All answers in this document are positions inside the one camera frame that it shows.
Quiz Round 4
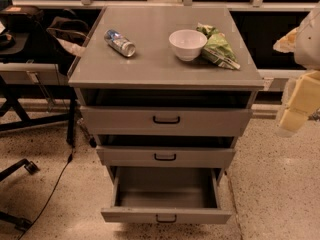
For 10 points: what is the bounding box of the dark bag on desk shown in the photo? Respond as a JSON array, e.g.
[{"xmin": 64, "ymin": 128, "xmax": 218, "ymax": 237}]
[{"xmin": 46, "ymin": 16, "xmax": 89, "ymax": 57}]

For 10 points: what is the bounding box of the black cable on floor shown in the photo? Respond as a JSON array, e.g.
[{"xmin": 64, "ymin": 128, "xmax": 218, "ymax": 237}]
[{"xmin": 17, "ymin": 147, "xmax": 76, "ymax": 240}]

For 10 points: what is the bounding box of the grey drawer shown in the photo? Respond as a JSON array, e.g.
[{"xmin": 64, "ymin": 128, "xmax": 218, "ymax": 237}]
[
  {"xmin": 97, "ymin": 146, "xmax": 235, "ymax": 169},
  {"xmin": 101, "ymin": 167, "xmax": 231, "ymax": 224},
  {"xmin": 80, "ymin": 106, "xmax": 252, "ymax": 137}
]

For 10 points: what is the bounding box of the side desk with black legs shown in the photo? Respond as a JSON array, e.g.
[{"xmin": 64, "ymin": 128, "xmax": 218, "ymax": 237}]
[{"xmin": 0, "ymin": 5, "xmax": 78, "ymax": 147}]

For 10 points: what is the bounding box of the grey middle drawer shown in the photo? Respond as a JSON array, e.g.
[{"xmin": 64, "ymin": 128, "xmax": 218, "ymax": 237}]
[{"xmin": 97, "ymin": 146, "xmax": 235, "ymax": 169}]

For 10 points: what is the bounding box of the white bowl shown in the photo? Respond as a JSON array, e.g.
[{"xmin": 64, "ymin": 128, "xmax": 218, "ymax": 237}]
[{"xmin": 169, "ymin": 29, "xmax": 207, "ymax": 61}]

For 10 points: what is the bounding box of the grey drawer cabinet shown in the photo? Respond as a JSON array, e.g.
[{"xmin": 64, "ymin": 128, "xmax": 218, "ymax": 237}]
[{"xmin": 67, "ymin": 5, "xmax": 265, "ymax": 185}]

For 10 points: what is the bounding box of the green chip bag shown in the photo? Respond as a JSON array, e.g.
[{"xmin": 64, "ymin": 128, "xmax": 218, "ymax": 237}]
[{"xmin": 196, "ymin": 23, "xmax": 240, "ymax": 70}]

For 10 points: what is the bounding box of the silver blue soda can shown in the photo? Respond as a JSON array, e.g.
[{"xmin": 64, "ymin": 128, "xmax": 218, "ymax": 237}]
[{"xmin": 104, "ymin": 29, "xmax": 136, "ymax": 58}]

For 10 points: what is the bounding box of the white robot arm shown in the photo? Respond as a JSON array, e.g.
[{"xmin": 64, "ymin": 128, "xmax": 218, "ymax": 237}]
[{"xmin": 273, "ymin": 6, "xmax": 320, "ymax": 137}]

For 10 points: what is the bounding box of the black office chair base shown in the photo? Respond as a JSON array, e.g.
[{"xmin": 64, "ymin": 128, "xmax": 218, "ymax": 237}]
[{"xmin": 0, "ymin": 158, "xmax": 40, "ymax": 232}]

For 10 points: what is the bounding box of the grey top drawer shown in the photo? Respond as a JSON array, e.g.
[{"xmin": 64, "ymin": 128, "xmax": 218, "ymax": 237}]
[{"xmin": 80, "ymin": 106, "xmax": 252, "ymax": 137}]

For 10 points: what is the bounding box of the grey bottom drawer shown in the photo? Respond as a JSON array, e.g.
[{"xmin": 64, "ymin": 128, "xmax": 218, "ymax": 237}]
[{"xmin": 101, "ymin": 167, "xmax": 231, "ymax": 224}]

